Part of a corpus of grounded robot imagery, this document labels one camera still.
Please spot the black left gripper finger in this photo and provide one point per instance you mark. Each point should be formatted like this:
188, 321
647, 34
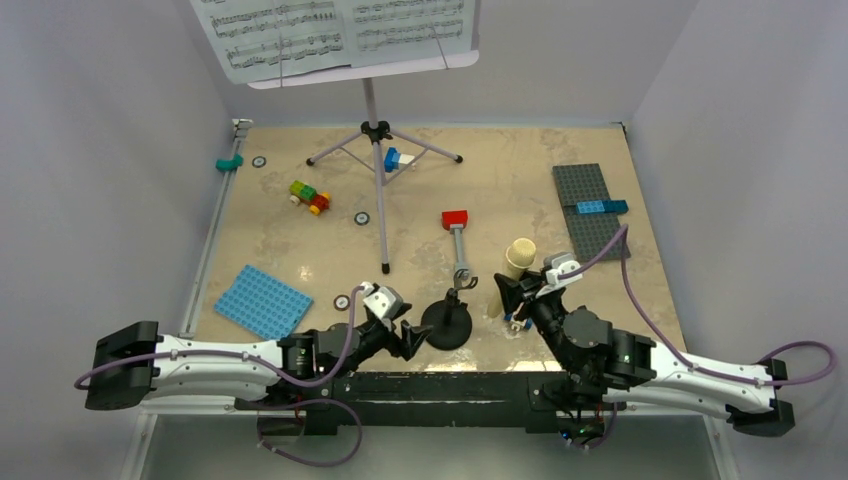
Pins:
410, 339
397, 312

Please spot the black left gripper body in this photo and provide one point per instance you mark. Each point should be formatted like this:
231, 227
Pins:
372, 338

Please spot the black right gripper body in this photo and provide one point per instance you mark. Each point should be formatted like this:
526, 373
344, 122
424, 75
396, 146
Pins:
545, 311

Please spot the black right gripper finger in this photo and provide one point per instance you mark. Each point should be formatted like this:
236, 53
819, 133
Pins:
532, 284
509, 294

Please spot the beige toy microphone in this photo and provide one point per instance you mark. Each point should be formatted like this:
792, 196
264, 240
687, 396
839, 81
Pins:
519, 256

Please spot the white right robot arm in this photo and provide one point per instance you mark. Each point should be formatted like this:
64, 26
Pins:
602, 365

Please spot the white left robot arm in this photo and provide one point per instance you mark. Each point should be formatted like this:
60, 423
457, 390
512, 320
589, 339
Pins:
138, 363

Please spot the white brick wheeled chassis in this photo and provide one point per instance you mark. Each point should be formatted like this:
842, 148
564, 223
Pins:
518, 325

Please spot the poker chip near front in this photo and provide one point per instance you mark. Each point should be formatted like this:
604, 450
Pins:
341, 302

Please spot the red and grey brick hammer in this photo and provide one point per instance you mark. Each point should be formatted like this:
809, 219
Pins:
455, 222

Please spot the poker chip centre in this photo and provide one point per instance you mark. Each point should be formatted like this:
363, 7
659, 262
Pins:
361, 218

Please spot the blue brick on baseplate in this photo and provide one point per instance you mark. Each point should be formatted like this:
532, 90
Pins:
617, 207

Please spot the dark grey brick baseplate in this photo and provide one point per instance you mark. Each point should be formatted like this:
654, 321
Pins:
575, 183

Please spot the lilac music stand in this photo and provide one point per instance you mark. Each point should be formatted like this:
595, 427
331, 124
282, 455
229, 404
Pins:
374, 129

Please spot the colourful brick toy car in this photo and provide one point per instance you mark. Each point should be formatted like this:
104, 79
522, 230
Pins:
304, 194

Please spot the sheet music pages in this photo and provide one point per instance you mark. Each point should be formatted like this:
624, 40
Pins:
263, 40

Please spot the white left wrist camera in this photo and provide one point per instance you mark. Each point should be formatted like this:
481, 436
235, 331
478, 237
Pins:
381, 303

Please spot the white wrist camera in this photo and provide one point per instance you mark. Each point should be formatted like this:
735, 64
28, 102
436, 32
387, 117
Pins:
381, 303
558, 270

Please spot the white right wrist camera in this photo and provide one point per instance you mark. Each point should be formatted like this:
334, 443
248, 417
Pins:
558, 270

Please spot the black front base frame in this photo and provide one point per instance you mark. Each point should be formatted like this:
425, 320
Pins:
537, 402

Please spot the teal clamp on rail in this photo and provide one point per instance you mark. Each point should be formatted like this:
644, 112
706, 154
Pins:
229, 165

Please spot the aluminium left side rail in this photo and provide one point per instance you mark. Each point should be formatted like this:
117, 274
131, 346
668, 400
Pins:
134, 462

